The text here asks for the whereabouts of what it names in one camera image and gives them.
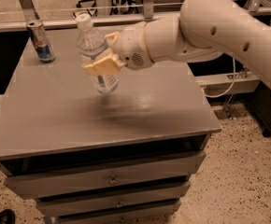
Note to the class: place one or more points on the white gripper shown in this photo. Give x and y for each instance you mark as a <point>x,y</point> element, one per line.
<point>130,47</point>

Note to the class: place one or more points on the clear plastic water bottle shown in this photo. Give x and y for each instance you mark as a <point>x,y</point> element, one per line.
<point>93,46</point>

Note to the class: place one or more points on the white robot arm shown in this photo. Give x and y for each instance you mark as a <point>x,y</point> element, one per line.
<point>201,31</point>

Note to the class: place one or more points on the redbull can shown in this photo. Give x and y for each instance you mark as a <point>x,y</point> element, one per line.
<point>40,41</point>

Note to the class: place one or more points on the black office chair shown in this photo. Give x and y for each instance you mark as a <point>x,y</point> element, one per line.
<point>109,7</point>

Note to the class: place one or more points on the grey drawer cabinet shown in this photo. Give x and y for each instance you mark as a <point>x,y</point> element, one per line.
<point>87,158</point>

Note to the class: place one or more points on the black shoe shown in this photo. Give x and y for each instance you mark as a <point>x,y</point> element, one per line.
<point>7,217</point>

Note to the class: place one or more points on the metal frame rail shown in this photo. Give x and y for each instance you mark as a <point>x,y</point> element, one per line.
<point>14,14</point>

